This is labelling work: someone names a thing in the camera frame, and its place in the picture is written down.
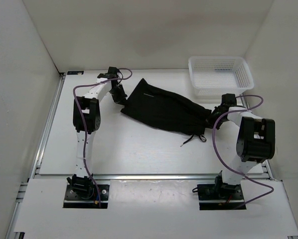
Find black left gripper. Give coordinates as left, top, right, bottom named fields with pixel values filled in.
left=109, top=84, right=128, bottom=107

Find black shorts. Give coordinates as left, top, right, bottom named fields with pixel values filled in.
left=121, top=78, right=211, bottom=144

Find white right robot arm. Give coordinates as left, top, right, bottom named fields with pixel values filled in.
left=207, top=94, right=276, bottom=199

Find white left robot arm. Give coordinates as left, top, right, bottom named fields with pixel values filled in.
left=67, top=67, right=133, bottom=199

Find white plastic mesh basket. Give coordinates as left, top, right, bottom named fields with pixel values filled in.
left=188, top=56, right=254, bottom=98

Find small blue label sticker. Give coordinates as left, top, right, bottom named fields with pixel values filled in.
left=67, top=71, right=84, bottom=75

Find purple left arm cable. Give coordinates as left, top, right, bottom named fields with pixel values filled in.
left=73, top=68, right=133, bottom=207

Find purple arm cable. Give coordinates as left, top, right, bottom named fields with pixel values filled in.
left=212, top=94, right=275, bottom=207
left=73, top=68, right=133, bottom=207

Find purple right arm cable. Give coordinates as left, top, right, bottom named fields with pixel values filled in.
left=212, top=94, right=275, bottom=207

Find aluminium front frame rail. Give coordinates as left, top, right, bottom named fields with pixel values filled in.
left=94, top=174, right=217, bottom=180

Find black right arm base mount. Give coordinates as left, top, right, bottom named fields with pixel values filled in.
left=192, top=175, right=247, bottom=211

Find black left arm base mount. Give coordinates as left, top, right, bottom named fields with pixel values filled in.
left=63, top=174, right=110, bottom=209

